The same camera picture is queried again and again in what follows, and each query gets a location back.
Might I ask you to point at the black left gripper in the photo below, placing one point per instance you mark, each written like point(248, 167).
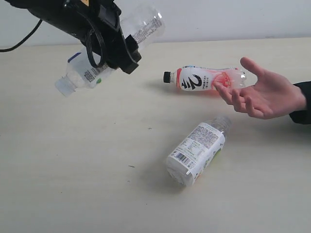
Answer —
point(96, 23)

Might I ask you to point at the person's open hand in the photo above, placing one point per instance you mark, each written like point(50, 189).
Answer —
point(270, 97)

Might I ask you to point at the clear bottle white barcode label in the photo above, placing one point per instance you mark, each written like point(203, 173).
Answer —
point(139, 29)

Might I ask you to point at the red white bottle black cap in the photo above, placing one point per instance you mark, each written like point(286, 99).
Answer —
point(194, 78)

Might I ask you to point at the black sleeved forearm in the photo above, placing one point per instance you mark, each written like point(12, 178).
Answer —
point(302, 111)

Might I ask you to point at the capless bottle white label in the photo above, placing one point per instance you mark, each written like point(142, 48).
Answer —
point(190, 158)

